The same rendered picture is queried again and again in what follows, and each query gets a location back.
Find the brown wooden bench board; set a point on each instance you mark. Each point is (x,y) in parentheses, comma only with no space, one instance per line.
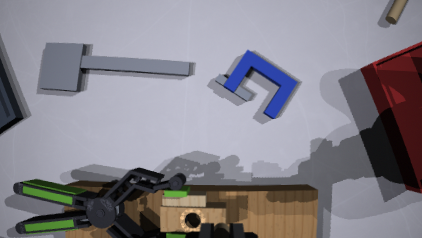
(270,211)

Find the dark blue-grey shallow tray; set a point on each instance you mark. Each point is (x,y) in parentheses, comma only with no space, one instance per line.
(7,120)

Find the wooden dowel pin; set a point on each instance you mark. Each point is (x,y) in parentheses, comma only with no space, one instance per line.
(221,230)

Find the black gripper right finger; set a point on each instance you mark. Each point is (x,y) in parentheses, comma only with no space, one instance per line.
(236,230)

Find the tan cylindrical rod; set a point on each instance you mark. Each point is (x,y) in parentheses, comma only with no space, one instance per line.
(395,11)

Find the red open tray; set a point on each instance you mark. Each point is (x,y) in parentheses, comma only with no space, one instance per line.
(402,76)

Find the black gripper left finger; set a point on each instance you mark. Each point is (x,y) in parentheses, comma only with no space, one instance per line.
(206,231)

